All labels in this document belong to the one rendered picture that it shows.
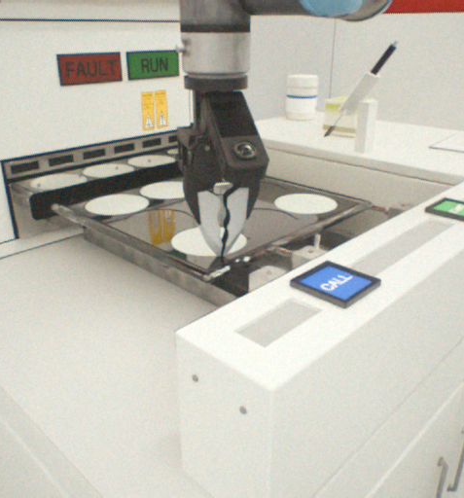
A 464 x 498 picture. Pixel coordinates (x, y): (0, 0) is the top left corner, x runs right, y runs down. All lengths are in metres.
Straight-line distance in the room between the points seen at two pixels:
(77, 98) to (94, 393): 0.52
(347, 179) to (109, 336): 0.49
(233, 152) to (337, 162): 0.43
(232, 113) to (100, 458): 0.36
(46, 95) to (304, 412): 0.66
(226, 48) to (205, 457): 0.38
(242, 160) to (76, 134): 0.46
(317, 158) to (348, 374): 0.58
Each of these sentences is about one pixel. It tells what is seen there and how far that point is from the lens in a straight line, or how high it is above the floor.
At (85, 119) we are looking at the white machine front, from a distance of 0.91.
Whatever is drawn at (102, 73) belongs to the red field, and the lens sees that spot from 0.92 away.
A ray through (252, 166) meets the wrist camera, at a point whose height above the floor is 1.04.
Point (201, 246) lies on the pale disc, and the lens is 0.65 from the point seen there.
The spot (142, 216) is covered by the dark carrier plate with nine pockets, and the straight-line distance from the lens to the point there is 0.77.
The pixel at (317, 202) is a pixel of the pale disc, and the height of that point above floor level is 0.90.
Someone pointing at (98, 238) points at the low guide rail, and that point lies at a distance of 0.87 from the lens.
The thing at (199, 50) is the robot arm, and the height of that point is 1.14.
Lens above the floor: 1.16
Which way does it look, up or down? 24 degrees down
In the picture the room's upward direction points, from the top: straight up
